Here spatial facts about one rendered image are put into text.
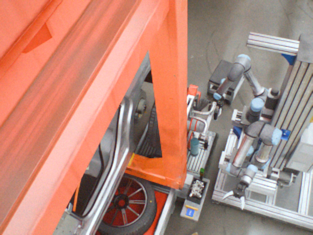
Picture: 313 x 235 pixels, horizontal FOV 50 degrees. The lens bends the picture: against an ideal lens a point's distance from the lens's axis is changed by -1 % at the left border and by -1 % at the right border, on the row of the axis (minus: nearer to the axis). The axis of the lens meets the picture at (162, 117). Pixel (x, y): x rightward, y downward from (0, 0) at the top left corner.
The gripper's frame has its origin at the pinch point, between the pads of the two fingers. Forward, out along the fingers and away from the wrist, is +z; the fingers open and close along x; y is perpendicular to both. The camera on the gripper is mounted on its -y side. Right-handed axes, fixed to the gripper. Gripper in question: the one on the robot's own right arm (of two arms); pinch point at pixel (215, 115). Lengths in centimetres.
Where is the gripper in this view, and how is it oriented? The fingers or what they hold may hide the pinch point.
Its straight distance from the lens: 331.4
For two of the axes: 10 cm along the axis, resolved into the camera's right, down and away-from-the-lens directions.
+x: 9.4, 2.5, -2.3
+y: -0.6, -5.5, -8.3
